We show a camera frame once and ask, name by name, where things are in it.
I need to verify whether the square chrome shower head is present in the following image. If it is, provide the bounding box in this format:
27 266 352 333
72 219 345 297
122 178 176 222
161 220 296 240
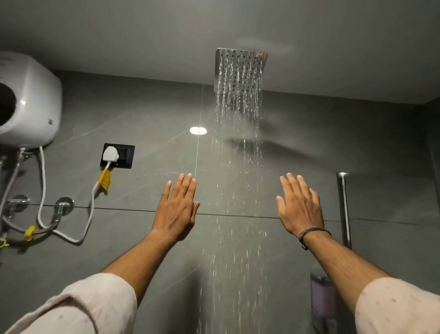
214 48 269 95

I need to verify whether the person's right forearm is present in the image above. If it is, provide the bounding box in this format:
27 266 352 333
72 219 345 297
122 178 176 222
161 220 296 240
302 230 392 315

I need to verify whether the white right shirt sleeve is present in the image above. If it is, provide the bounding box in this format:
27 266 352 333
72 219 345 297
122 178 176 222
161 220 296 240
354 277 440 334

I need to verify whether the braided steel hose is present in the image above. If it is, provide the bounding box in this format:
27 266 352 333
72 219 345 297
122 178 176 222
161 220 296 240
0 149 33 221
0 213 61 236

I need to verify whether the person's right hand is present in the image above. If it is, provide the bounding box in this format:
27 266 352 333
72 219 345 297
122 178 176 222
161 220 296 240
276 173 326 239

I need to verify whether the person's left forearm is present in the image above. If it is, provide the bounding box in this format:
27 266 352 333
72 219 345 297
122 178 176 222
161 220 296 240
102 229 179 307

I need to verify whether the white left shirt sleeve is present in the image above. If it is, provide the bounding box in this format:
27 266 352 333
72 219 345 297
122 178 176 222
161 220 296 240
3 273 138 334

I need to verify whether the yellow cable tag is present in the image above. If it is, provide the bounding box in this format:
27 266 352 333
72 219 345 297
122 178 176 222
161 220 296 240
97 169 112 192

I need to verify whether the wall soap dispenser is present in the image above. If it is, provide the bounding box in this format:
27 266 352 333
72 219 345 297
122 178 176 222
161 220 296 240
309 270 339 334

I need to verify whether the white shirt sleeve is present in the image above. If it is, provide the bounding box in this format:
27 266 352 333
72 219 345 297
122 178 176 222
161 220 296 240
3 273 138 334
354 277 440 334

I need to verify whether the person's left hand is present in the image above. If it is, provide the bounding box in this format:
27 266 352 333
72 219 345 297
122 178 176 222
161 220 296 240
151 173 201 243

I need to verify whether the brown thread bracelet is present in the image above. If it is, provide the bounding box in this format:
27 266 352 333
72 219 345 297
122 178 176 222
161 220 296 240
298 227 332 251

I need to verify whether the white power cable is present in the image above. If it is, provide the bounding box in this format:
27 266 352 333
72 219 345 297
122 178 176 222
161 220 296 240
37 146 112 245

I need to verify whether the chrome angle valve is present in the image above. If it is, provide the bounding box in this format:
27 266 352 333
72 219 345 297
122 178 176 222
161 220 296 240
5 195 30 217
53 196 74 224

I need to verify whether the falling shower water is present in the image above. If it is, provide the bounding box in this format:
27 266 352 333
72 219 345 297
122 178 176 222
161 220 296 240
203 50 269 334

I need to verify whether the chrome vertical wall profile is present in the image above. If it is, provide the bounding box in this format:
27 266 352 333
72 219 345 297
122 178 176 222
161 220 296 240
337 171 352 249

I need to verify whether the black wall socket plate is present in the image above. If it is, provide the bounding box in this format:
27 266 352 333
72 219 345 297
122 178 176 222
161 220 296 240
100 143 135 169

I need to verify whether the white water heater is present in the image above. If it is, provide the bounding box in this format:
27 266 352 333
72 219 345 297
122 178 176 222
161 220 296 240
0 52 63 149

